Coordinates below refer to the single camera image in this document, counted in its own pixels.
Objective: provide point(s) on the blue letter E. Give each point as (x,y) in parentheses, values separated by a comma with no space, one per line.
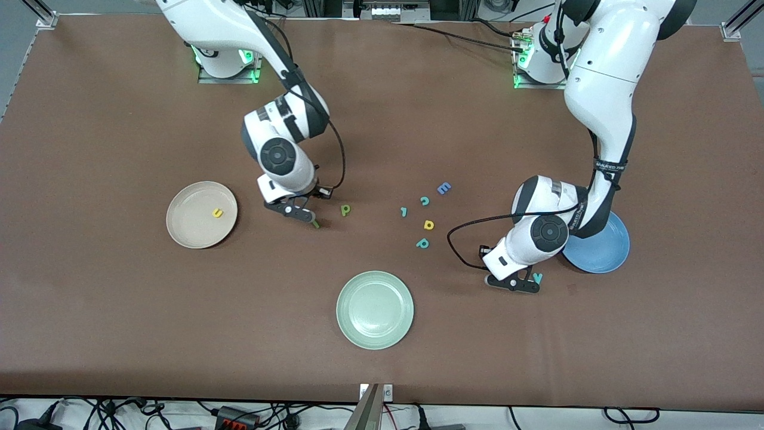
(443,189)

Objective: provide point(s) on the black power plug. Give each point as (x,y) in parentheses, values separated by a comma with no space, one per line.
(36,425)

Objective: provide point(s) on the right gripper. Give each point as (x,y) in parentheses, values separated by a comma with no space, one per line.
(313,194)

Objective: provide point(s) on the black power strip red switches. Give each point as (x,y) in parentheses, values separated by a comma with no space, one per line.
(236,418)

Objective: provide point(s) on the blue round plate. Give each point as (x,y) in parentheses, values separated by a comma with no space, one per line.
(603,251)

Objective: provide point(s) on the white pole bracket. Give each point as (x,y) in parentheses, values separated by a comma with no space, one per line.
(388,392)

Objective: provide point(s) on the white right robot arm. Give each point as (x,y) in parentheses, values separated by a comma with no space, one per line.
(209,24)

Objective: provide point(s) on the silver metal control box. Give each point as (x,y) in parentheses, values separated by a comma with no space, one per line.
(388,12)

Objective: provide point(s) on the teal letter p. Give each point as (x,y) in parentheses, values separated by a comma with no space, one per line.
(422,243)

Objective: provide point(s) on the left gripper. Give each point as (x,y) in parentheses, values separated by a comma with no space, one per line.
(481,255)

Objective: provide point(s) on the grey metal camera pole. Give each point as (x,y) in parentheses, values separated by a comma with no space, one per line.
(367,412)

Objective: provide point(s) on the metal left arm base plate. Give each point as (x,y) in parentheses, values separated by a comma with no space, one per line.
(561,86)

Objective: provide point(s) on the aluminium frame corner profile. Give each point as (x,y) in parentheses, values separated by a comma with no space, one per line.
(731,30)
(46,19)

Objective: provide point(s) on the pale green round plate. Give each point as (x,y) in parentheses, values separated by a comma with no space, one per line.
(375,310)

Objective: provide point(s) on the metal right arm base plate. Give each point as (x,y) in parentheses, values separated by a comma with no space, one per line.
(206,79)

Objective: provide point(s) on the beige brown round plate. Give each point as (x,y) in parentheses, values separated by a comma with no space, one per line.
(191,227)

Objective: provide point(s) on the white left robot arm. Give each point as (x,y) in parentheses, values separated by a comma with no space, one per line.
(603,89)

